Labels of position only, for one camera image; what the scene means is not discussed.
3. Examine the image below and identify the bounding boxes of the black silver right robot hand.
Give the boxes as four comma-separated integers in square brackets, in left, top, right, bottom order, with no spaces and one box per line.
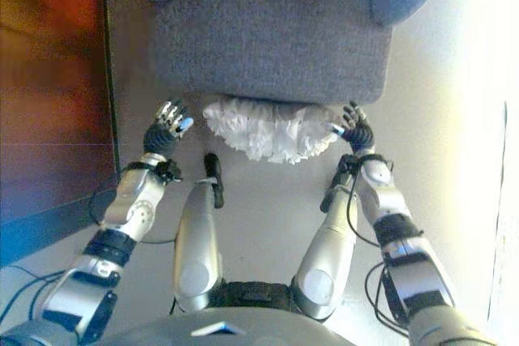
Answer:
[330,100,376,156]

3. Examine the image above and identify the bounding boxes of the grey fabric armchair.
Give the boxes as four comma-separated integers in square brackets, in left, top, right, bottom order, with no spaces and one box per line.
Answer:
[108,0,460,105]

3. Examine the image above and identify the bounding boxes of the silver robot leg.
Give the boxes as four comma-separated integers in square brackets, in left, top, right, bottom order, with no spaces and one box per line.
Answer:
[290,183,360,322]
[171,152,226,315]

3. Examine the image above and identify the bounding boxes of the grey robot torso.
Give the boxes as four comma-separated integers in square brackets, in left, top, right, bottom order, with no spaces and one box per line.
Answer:
[80,280,409,346]

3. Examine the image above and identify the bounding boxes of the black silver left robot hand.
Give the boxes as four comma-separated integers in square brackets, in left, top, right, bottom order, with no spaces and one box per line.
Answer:
[142,98,195,157]

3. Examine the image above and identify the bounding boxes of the white fringed cushion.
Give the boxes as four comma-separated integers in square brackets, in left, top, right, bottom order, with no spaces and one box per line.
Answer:
[201,94,346,166]

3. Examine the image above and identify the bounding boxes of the silver left robot leg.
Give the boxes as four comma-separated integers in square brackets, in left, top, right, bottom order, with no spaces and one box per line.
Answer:
[171,152,226,315]

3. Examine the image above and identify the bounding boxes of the wooden coffee table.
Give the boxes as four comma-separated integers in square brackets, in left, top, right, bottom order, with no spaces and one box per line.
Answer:
[0,0,122,220]

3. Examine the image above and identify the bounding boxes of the silver right robot leg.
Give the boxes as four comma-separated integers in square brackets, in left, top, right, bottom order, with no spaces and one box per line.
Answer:
[290,183,360,322]

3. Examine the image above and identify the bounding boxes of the pale patterned rug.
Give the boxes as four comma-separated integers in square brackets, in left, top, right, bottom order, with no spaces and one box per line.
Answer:
[486,100,519,346]

